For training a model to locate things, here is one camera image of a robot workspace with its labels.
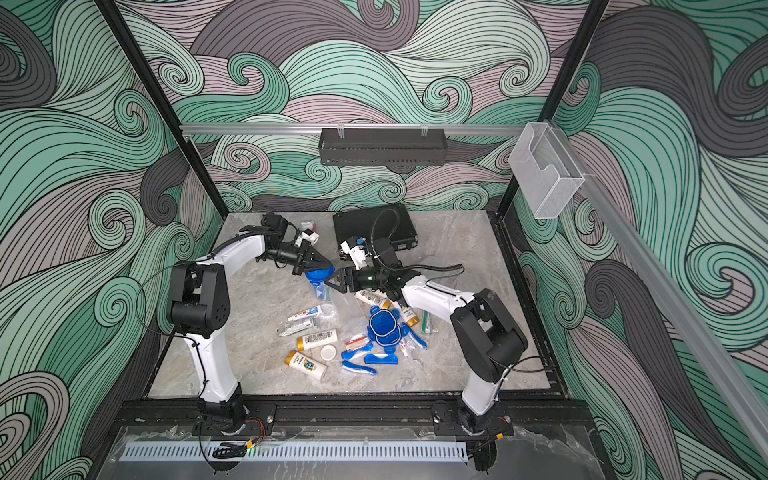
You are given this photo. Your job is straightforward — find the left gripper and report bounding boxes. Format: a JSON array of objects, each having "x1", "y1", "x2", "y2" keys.
[{"x1": 266, "y1": 243, "x2": 332, "y2": 278}]

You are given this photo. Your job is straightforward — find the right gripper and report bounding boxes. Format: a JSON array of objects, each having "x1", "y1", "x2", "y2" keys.
[{"x1": 326, "y1": 265, "x2": 390, "y2": 295}]

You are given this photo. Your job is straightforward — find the blue-lid container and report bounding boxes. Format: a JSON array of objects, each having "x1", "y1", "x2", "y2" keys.
[
  {"x1": 305, "y1": 266, "x2": 335, "y2": 302},
  {"x1": 318, "y1": 303, "x2": 338, "y2": 321}
]

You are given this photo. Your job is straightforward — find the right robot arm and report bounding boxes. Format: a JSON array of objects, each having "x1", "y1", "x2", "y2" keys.
[{"x1": 323, "y1": 266, "x2": 528, "y2": 435}]

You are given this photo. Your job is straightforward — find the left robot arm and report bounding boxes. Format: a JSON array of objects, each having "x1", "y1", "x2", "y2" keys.
[{"x1": 167, "y1": 227, "x2": 332, "y2": 436}]

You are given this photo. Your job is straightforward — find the small pink-capped bottle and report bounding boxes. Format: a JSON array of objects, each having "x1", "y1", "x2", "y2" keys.
[{"x1": 301, "y1": 221, "x2": 316, "y2": 235}]

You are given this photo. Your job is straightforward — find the red white small packet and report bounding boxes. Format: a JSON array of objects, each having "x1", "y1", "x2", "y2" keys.
[{"x1": 345, "y1": 334, "x2": 369, "y2": 351}]

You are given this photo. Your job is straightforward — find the black hard case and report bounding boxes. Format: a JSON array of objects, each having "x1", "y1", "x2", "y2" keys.
[{"x1": 332, "y1": 203, "x2": 418, "y2": 260}]

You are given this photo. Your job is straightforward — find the round white soap disc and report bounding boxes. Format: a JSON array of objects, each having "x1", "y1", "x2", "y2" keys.
[{"x1": 320, "y1": 344, "x2": 337, "y2": 362}]

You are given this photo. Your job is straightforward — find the yellow-cap bottle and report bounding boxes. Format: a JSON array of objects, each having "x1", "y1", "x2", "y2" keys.
[
  {"x1": 296, "y1": 329, "x2": 338, "y2": 352},
  {"x1": 284, "y1": 350, "x2": 327, "y2": 381}
]

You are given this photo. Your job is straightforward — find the toothpaste and brush packet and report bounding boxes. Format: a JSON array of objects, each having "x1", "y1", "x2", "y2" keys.
[{"x1": 399, "y1": 327, "x2": 428, "y2": 357}]

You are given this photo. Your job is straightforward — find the green toothbrush in wrapper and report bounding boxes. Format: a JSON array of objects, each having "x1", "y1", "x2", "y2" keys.
[{"x1": 421, "y1": 311, "x2": 438, "y2": 335}]

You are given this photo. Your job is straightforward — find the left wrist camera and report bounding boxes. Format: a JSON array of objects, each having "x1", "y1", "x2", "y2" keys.
[{"x1": 238, "y1": 212, "x2": 319, "y2": 249}]

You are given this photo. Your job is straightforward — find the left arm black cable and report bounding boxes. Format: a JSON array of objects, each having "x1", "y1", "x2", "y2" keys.
[{"x1": 133, "y1": 233, "x2": 265, "y2": 337}]

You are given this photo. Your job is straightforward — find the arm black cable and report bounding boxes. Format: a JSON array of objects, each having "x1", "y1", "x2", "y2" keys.
[
  {"x1": 369, "y1": 207, "x2": 466, "y2": 283},
  {"x1": 133, "y1": 233, "x2": 265, "y2": 337}
]

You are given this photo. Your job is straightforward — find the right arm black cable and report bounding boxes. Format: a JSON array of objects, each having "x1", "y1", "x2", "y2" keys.
[{"x1": 369, "y1": 207, "x2": 466, "y2": 283}]

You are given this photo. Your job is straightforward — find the black wall shelf tray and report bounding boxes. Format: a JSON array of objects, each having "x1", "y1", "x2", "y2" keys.
[{"x1": 318, "y1": 128, "x2": 448, "y2": 167}]

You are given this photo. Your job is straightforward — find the white slotted cable duct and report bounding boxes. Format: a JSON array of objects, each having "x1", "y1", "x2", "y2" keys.
[{"x1": 117, "y1": 441, "x2": 469, "y2": 463}]

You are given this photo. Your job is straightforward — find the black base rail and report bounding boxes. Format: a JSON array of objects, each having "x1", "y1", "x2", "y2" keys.
[{"x1": 115, "y1": 392, "x2": 592, "y2": 436}]

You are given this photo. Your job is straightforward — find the clear acrylic wall holder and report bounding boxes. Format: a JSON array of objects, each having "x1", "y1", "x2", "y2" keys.
[{"x1": 509, "y1": 122, "x2": 584, "y2": 220}]

